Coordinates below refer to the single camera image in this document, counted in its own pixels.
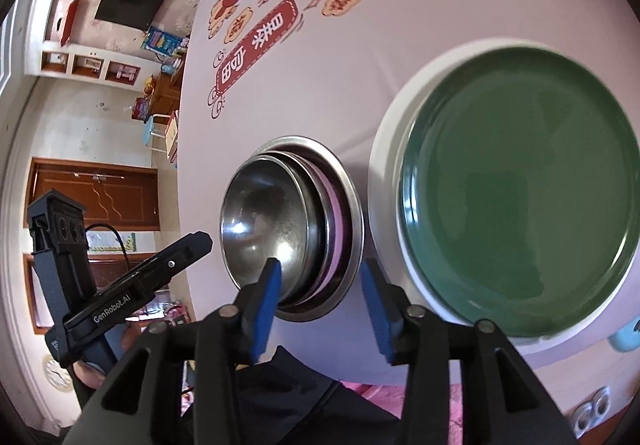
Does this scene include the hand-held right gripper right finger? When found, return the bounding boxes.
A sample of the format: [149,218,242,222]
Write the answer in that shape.
[361,259,581,445]

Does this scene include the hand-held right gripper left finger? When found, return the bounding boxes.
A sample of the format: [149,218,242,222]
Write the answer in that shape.
[62,257,283,445]

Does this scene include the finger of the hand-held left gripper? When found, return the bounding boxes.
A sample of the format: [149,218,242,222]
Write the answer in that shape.
[127,231,213,286]

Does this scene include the dark-sided steel bowl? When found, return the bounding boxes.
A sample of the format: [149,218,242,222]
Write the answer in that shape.
[220,156,326,303]

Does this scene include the plain steel bowl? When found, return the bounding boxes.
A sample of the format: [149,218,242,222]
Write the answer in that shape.
[247,135,367,322]

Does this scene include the pink-sided steel bowl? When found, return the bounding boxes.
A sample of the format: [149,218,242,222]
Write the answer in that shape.
[260,150,351,306]

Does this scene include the plain white plate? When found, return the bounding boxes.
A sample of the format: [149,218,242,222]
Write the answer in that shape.
[367,39,640,353]

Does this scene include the green plate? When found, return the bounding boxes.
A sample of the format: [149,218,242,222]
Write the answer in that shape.
[398,46,640,338]

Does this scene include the person's left hand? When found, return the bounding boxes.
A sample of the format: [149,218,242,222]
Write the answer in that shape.
[72,361,111,393]

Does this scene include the wooden door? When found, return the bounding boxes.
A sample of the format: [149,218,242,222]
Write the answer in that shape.
[25,158,161,232]

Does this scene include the person's pink pants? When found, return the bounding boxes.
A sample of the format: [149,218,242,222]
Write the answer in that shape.
[340,377,501,426]

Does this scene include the person's dark clothing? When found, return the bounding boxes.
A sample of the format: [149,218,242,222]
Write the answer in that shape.
[180,345,401,445]

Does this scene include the stack of books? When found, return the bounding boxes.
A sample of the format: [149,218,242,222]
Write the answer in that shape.
[165,110,182,161]

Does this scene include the white stool with blue seat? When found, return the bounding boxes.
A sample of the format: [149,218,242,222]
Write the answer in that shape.
[142,115,171,153]

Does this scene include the wooden television cabinet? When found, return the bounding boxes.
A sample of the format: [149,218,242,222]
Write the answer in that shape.
[147,70,183,116]

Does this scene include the blue poster box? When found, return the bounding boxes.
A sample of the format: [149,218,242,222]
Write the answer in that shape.
[141,26,182,53]

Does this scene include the printed pink tablecloth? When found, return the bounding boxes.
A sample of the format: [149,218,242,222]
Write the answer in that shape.
[177,0,640,418]

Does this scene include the light blue plastic object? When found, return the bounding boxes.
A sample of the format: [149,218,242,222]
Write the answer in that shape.
[607,315,640,356]

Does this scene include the colourful wall chart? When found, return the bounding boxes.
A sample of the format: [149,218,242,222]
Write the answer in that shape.
[87,230,137,253]

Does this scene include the black cable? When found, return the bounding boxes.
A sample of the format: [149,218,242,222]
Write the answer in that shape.
[82,223,132,253]

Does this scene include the round wall clock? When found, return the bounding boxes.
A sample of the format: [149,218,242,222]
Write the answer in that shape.
[42,355,76,393]

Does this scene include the white wall shelf unit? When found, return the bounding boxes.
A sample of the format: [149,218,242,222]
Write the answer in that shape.
[25,50,156,87]

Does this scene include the red wall shelf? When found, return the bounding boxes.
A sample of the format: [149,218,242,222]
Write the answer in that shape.
[60,0,83,46]

